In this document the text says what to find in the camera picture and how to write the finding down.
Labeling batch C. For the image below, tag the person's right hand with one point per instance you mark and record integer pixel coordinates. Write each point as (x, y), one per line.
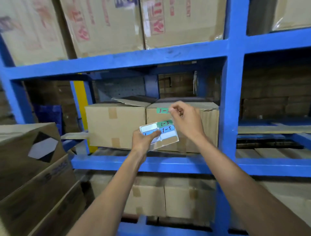
(188, 121)

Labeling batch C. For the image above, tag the person's left hand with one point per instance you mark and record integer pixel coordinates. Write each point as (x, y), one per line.
(141, 143)

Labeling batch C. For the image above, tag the person's right thumb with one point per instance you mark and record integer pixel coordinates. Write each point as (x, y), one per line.
(175, 111)

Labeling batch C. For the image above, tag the person's left thumb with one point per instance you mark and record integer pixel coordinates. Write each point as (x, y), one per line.
(153, 135)

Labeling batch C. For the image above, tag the green label sticker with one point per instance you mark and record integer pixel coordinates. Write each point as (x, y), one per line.
(162, 110)

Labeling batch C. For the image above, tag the sticker label sheet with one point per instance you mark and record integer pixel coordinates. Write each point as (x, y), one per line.
(167, 138)

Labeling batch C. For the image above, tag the person's right forearm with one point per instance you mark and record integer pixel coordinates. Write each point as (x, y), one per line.
(243, 187)

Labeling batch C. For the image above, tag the person's left forearm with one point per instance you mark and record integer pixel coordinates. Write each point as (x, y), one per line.
(109, 194)

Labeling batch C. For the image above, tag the open-flap cardboard box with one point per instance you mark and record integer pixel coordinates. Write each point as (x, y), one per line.
(209, 128)

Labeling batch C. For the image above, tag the taped plain cardboard box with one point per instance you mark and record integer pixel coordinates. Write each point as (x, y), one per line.
(148, 197)
(114, 126)
(187, 199)

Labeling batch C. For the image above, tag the grey perforated panel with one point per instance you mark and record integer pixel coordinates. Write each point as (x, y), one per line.
(119, 88)

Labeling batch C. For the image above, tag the blue metal shelving rack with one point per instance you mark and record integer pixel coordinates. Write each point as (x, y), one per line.
(233, 85)

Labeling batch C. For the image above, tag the red-printed cardboard box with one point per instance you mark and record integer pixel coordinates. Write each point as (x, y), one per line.
(182, 21)
(26, 31)
(102, 24)

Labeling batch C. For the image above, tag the flat cardboard sheet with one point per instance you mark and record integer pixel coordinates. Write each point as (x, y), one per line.
(272, 128)

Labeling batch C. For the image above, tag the blue plastic pallet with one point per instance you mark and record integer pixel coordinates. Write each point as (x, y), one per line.
(49, 116)

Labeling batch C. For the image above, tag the cardboard box with dark print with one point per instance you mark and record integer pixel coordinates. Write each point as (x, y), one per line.
(31, 199)
(63, 214)

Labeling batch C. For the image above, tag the cardboard box with diamond label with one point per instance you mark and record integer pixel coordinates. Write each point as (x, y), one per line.
(21, 155)

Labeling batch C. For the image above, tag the yellow post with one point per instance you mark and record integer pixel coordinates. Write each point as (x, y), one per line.
(80, 97)

